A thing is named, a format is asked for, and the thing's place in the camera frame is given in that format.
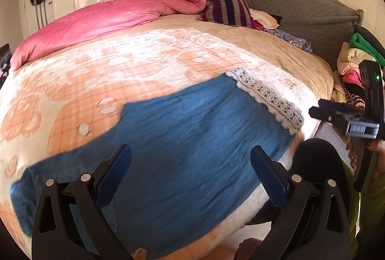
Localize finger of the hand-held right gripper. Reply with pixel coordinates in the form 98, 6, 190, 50
309, 107, 350, 130
318, 99, 366, 114

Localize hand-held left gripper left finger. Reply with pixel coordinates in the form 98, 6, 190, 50
31, 144, 133, 260

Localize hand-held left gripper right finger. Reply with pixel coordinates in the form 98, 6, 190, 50
250, 145, 352, 260

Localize blue pants with lace trim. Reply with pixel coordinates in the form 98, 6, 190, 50
10, 70, 306, 253

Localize person's right hand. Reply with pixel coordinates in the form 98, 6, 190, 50
345, 138, 385, 172

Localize striped knit cloth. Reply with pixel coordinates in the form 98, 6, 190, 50
332, 80, 366, 105

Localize pink cloth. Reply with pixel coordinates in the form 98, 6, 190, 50
341, 69, 363, 87

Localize cream folded cloth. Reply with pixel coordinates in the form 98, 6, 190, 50
337, 48, 377, 75

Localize green folded cloth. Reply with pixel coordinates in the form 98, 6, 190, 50
349, 33, 385, 66

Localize person's foot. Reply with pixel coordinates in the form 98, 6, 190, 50
233, 237, 271, 260

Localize blue patterned pillow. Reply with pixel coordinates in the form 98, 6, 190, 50
269, 28, 313, 53

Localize person's green jacket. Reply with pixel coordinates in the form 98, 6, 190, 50
340, 155, 385, 260

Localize grey quilted headboard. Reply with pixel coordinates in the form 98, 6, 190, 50
192, 0, 364, 69

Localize peach floral fleece blanket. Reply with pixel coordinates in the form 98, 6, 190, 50
0, 12, 334, 260

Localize cream pillow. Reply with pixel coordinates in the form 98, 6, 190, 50
249, 9, 279, 30

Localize purple striped pillow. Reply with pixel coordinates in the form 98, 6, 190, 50
197, 0, 256, 28

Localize pink quilt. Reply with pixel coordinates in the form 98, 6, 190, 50
10, 0, 207, 70

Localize pile of clothes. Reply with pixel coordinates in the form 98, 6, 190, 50
0, 43, 13, 80

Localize white door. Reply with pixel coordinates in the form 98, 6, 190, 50
19, 0, 55, 39

